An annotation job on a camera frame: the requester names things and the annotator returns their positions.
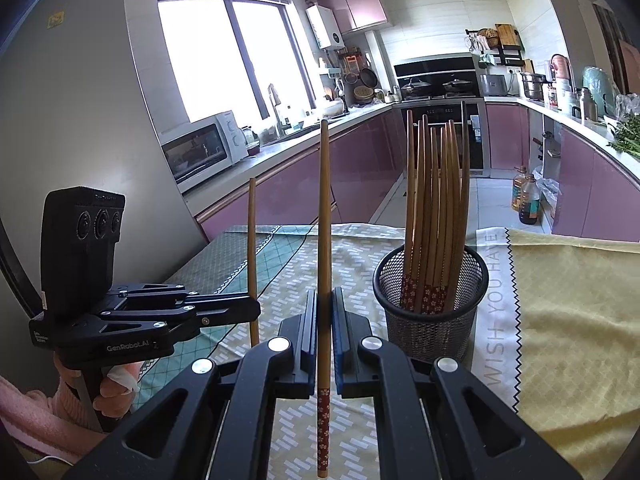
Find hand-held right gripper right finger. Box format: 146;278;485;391
331;287;583;480

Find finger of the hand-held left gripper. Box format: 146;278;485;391
99;305;262;344
100;283;261;314

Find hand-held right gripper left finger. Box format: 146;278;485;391
62;290;318;480

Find floral-handled bamboo chopstick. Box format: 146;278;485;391
247;177;261;347
316;119;332;479

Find black mesh utensil holder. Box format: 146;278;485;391
372;242;490;361

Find bunch of bamboo chopsticks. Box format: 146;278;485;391
400;101;472;316

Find person's left forearm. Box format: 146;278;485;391
0;360;106;463

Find person's left hand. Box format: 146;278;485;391
92;360;142;420

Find patterned beige teal tablecloth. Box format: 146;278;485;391
132;223;478;480

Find grey refrigerator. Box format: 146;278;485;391
0;0;201;376

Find white microwave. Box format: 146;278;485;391
161;112;249;194

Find purple kitchen cabinet run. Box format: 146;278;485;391
195;107;408;241
486;102;640;243

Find steel sink faucet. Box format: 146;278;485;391
266;83;290;137

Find kitchen window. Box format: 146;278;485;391
157;0;322;124

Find cooking oil bottle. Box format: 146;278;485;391
511;166;541;226

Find yellow cloth with lettered border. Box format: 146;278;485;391
467;226;640;480

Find clear plastic bag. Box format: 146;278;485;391
534;174;560;223

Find black built-in oven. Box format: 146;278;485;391
400;100;487;178

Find white water heater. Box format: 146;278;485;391
306;3;345;51

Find black range hood and stove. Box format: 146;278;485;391
393;56;480;101

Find steel box appliance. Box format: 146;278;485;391
479;74;509;97

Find steel pot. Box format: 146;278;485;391
520;72;551;101

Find pink kettle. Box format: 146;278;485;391
550;53;572;81

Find green leafy vegetables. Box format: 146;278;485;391
606;114;640;158

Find teal covered appliance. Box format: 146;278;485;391
582;66;620;111

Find wall rack with hanging pans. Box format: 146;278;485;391
340;47;381;106

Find pink wall cabinet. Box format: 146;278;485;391
317;0;392;35

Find black wall shelf rack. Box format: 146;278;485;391
465;22;526;68

